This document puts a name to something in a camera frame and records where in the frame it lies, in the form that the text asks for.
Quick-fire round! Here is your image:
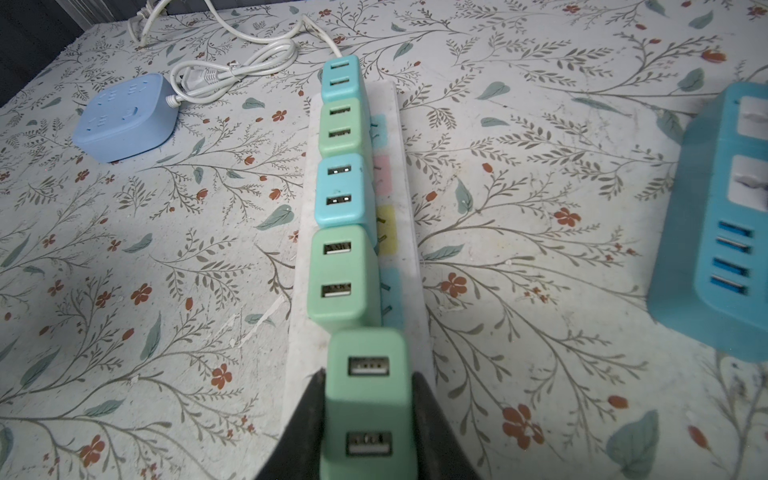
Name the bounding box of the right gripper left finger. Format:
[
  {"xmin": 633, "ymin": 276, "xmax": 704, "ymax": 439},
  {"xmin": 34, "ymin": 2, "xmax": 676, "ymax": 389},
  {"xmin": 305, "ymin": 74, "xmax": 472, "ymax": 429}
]
[{"xmin": 255, "ymin": 369, "xmax": 326, "ymax": 480}]

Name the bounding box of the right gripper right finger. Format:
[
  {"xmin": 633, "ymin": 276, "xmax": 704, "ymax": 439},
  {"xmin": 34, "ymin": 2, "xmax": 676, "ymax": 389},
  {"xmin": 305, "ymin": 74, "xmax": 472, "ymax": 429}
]
[{"xmin": 412, "ymin": 372, "xmax": 480, "ymax": 480}]

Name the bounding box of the white blue cube cord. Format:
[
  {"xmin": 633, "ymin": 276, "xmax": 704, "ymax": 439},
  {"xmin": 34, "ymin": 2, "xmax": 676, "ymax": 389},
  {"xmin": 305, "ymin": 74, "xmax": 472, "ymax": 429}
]
[{"xmin": 165, "ymin": 38, "xmax": 301, "ymax": 109}]

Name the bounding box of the teal usb power strip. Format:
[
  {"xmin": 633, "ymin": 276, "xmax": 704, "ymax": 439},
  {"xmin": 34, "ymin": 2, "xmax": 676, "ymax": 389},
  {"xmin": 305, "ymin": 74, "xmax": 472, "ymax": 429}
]
[{"xmin": 647, "ymin": 82, "xmax": 767, "ymax": 363}]

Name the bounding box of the floral table mat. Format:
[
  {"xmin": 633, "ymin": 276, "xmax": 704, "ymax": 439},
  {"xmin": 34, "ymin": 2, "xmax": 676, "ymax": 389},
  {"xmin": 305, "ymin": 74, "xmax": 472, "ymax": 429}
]
[{"xmin": 1, "ymin": 1, "xmax": 767, "ymax": 479}]

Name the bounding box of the white power strip cord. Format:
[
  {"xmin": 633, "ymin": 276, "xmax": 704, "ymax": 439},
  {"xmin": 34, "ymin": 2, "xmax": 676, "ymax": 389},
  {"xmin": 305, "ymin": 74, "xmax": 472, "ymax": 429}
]
[{"xmin": 127, "ymin": 0, "xmax": 343, "ymax": 61}]

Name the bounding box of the white multicolour power strip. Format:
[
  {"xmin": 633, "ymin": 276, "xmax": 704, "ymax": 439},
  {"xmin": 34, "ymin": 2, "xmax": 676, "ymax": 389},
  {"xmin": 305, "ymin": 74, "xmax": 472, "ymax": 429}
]
[{"xmin": 281, "ymin": 81, "xmax": 434, "ymax": 430}]

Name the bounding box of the green charger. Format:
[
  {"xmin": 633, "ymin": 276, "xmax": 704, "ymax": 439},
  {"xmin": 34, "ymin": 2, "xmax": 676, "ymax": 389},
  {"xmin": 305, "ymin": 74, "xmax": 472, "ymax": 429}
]
[
  {"xmin": 307, "ymin": 225, "xmax": 382, "ymax": 334},
  {"xmin": 318, "ymin": 98, "xmax": 372, "ymax": 162}
]

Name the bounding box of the blue square socket cube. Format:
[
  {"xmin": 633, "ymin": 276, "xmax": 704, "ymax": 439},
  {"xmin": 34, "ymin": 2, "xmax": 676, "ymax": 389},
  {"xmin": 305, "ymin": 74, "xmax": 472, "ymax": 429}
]
[{"xmin": 72, "ymin": 73, "xmax": 179, "ymax": 163}]

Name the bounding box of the teal charger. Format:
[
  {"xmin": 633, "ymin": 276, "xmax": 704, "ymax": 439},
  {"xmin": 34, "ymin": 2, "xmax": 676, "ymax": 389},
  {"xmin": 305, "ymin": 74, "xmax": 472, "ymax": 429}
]
[
  {"xmin": 321, "ymin": 55, "xmax": 368, "ymax": 106},
  {"xmin": 319, "ymin": 327, "xmax": 418, "ymax": 479},
  {"xmin": 314, "ymin": 153, "xmax": 378, "ymax": 249}
]

